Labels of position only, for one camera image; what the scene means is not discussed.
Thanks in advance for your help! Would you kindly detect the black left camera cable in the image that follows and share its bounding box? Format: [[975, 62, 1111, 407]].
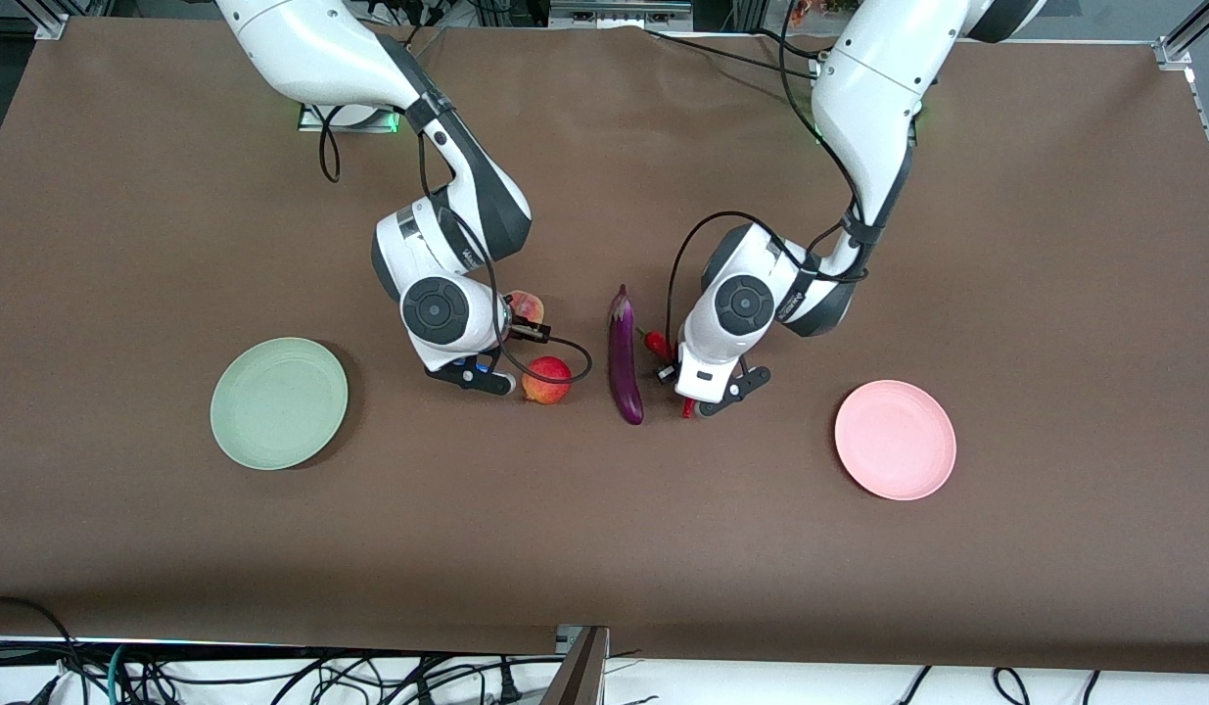
[[666, 0, 871, 344]]

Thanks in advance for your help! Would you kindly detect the brown table cover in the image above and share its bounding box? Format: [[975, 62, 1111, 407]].
[[0, 18, 1209, 677]]

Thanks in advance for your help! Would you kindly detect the red chili pepper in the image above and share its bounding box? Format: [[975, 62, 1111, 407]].
[[641, 329, 695, 419]]

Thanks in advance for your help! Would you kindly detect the black cable on table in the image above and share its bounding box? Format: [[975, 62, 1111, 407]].
[[643, 27, 822, 79]]

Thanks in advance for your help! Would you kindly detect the black left camera bracket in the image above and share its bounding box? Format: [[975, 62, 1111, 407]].
[[717, 365, 771, 405]]

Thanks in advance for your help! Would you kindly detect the black camera bracket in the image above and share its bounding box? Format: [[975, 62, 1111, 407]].
[[717, 365, 771, 405], [426, 357, 499, 392]]

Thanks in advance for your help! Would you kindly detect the aluminium frame bar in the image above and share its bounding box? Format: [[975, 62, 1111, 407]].
[[548, 0, 695, 30]]

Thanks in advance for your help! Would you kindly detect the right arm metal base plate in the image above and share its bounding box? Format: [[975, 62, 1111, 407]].
[[297, 103, 401, 134]]

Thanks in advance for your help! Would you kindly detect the green round plate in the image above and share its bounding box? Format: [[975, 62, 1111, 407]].
[[209, 337, 349, 472]]

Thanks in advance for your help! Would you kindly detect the red pomegranate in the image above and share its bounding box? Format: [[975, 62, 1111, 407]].
[[522, 355, 574, 405]]

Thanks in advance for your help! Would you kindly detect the black right camera cable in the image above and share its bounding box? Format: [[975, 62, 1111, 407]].
[[317, 103, 593, 386]]

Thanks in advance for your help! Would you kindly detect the aluminium frame post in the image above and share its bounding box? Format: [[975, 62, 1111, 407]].
[[540, 625, 612, 705]]

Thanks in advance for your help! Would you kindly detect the black right camera bracket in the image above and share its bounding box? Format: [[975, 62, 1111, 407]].
[[426, 357, 499, 392]]

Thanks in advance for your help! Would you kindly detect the pink round plate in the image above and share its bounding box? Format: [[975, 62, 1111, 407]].
[[834, 380, 957, 502]]

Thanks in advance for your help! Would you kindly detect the long purple eggplant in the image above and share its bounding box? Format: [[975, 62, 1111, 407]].
[[608, 284, 645, 426]]

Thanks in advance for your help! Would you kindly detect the black camera cable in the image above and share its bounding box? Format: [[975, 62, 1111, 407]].
[[666, 0, 871, 344], [317, 103, 593, 386]]

